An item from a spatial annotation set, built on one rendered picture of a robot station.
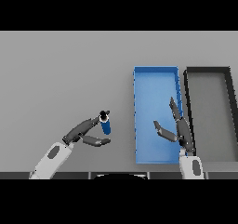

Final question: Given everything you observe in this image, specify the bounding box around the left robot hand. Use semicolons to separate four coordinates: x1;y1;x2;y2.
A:
61;115;112;148

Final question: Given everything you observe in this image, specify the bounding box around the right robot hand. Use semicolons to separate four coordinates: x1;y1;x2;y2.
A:
152;97;196;157

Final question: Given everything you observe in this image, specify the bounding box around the blue pipe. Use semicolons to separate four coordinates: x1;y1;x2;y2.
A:
99;110;112;136

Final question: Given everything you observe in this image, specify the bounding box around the blue bin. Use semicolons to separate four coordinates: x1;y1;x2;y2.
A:
133;65;184;165

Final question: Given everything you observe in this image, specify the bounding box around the dark grey bin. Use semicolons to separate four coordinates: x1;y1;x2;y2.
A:
182;66;238;164

